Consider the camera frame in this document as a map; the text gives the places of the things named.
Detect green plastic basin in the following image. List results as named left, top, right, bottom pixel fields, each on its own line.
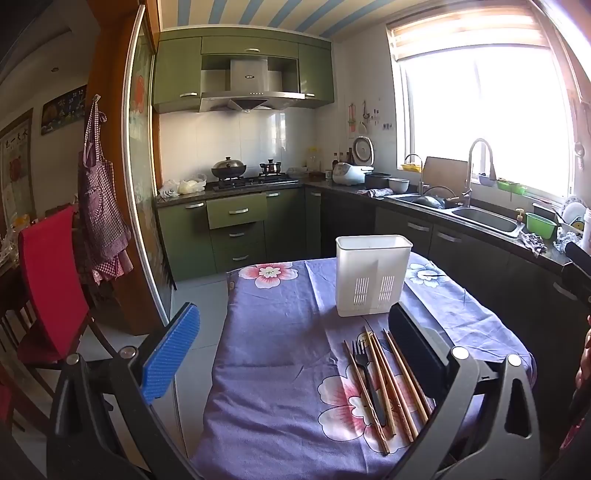
left=526, top=213, right=557, bottom=240

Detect black plastic fork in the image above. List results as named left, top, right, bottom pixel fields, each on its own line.
left=353, top=340, right=387, bottom=427

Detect dark lower counter cabinets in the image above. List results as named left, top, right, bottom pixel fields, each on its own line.
left=320, top=183, right=588, bottom=412

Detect person right hand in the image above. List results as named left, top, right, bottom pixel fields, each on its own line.
left=575, top=316, right=591, bottom=390

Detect small steel pot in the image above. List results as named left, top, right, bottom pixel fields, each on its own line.
left=259, top=158, right=281, bottom=176

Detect green cabinets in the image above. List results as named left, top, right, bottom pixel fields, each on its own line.
left=156, top=186, right=312, bottom=283
left=153, top=26, right=335, bottom=113

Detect wooden chopstick one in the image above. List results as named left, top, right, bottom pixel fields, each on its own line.
left=344, top=341, right=391, bottom=456

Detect green lower cabinets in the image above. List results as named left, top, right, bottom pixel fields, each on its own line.
left=156, top=186, right=312, bottom=283

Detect white plastic bags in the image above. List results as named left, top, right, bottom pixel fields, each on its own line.
left=158, top=173, right=207, bottom=199

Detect wooden cutting board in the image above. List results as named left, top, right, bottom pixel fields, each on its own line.
left=422, top=156, right=468, bottom=196

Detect red covered chair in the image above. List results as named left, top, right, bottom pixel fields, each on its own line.
left=0, top=204, right=116, bottom=434

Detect wooden chopstick three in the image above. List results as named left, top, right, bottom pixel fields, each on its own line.
left=366, top=329, right=416, bottom=442

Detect steel kitchen faucet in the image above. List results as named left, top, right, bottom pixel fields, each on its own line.
left=462, top=137, right=498, bottom=208

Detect purple checkered apron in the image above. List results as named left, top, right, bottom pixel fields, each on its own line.
left=78, top=94, right=133, bottom=284

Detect wooden chopstick six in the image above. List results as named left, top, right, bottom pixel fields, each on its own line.
left=386, top=329, right=435, bottom=418

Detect steel kitchen sink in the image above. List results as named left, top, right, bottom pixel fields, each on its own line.
left=449, top=207, right=523, bottom=238

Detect wooden chopstick four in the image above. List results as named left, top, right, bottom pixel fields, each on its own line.
left=377, top=340, right=419, bottom=441

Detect white plastic utensil holder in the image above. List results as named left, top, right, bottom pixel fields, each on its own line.
left=335, top=234, right=413, bottom=317

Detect white bowl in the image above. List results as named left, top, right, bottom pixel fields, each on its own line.
left=388, top=177, right=410, bottom=194

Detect wooden chopstick two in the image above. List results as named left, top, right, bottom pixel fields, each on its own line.
left=366, top=328, right=396, bottom=438

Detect wall picture poster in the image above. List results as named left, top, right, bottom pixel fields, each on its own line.
left=40, top=85, right=87, bottom=135

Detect glass sliding door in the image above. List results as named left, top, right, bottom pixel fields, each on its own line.
left=121, top=4, right=171, bottom=326

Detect black gas stove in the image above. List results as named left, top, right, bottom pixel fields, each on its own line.
left=211, top=173, right=300, bottom=191

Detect black wok with lid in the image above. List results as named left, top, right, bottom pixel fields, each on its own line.
left=211, top=156, right=246, bottom=180

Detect steel range hood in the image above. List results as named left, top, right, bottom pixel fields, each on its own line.
left=200, top=55, right=305, bottom=112

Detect white rice cooker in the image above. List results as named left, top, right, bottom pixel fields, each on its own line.
left=332, top=136, right=375, bottom=186

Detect green upper cabinets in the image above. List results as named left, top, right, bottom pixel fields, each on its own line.
left=153, top=26, right=335, bottom=113

